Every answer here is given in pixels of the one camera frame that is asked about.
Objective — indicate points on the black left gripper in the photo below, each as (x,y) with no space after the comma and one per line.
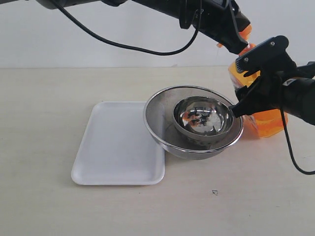
(221,20)

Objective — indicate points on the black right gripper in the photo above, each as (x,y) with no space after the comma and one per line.
(295,94)

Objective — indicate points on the orange pump soap bottle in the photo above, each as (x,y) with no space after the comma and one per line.
(264,124)

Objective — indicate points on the small shiny steel bowl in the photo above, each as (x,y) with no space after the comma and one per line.
(202,120)

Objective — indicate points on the large steel mesh colander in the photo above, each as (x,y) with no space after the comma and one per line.
(157,117)

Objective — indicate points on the white rectangular plastic tray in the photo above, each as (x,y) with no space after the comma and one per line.
(117,148)

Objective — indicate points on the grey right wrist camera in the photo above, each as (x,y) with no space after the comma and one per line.
(264,55)

